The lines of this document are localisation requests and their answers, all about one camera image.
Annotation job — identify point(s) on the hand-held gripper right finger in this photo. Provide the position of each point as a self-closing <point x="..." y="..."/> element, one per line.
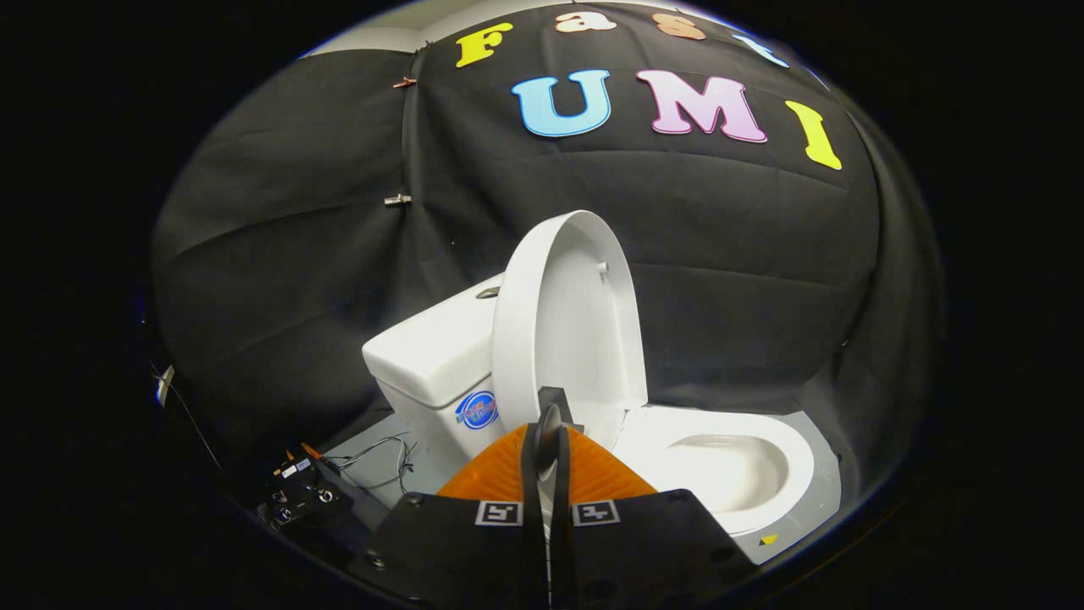
<point x="561" y="487"/>

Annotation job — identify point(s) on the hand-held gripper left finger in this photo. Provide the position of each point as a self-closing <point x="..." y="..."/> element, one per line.
<point x="532" y="474"/>

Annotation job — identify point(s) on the white toilet tank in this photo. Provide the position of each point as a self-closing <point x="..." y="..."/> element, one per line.
<point x="432" y="347"/>

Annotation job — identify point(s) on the black device with labels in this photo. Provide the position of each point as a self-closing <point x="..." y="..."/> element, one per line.
<point x="301" y="496"/>

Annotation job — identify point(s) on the black backdrop cloth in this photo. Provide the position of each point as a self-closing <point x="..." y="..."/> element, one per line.
<point x="720" y="254"/>

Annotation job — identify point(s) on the silver cloth clip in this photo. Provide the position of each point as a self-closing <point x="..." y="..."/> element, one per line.
<point x="396" y="200"/>

